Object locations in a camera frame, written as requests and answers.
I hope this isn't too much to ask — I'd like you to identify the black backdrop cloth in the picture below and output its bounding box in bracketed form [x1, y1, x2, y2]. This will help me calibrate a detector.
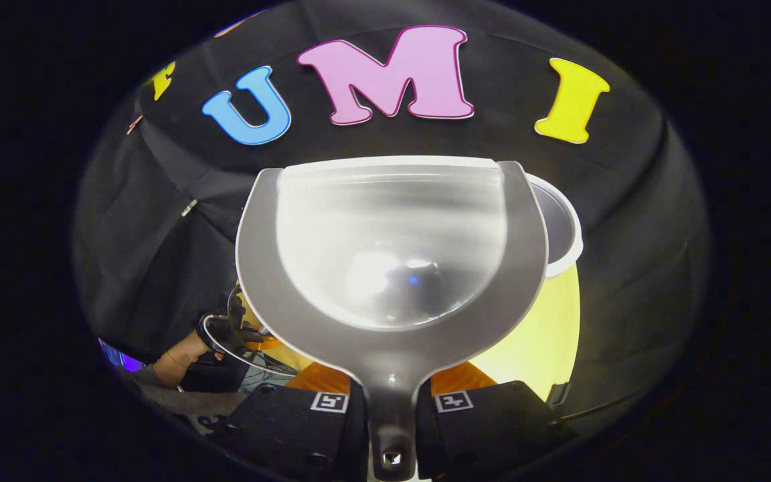
[71, 0, 711, 436]

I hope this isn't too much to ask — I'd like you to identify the grey dustpan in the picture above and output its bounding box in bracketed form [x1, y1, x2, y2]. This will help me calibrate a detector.
[235, 155, 549, 481]

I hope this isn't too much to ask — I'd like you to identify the white cable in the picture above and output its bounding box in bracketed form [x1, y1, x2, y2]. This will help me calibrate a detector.
[201, 314, 301, 380]

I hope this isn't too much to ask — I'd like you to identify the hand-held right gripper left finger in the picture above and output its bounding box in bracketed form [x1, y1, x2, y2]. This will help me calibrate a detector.
[215, 361, 368, 482]

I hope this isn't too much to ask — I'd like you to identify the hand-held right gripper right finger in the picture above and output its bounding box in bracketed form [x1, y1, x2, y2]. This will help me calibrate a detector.
[415, 360, 581, 480]

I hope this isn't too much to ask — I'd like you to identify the purple lit screen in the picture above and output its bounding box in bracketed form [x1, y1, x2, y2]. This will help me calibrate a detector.
[99, 339, 144, 374]

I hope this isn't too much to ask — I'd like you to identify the person's printed garment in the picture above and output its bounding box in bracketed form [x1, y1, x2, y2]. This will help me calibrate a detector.
[133, 375, 247, 434]

